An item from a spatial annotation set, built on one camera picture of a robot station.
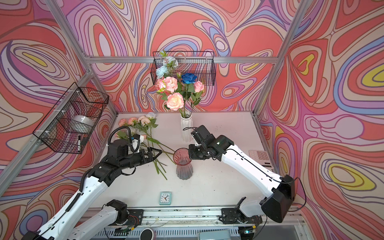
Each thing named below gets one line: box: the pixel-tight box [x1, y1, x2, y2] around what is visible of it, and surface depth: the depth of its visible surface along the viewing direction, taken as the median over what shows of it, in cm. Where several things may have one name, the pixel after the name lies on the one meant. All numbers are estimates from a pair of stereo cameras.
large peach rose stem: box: [163, 76, 178, 93], surface depth 59 cm
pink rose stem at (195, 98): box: [191, 80, 205, 112], surface depth 71 cm
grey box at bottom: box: [197, 229, 231, 240], surface depth 69 cm
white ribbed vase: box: [180, 114, 193, 143], surface depth 90 cm
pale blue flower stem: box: [160, 50, 176, 77], surface depth 74 cm
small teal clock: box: [159, 191, 172, 205], surface depth 80 cm
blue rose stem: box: [181, 73, 197, 107], surface depth 70 cm
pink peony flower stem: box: [166, 92, 186, 118], surface depth 63 cm
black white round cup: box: [139, 228, 154, 240], surface depth 66 cm
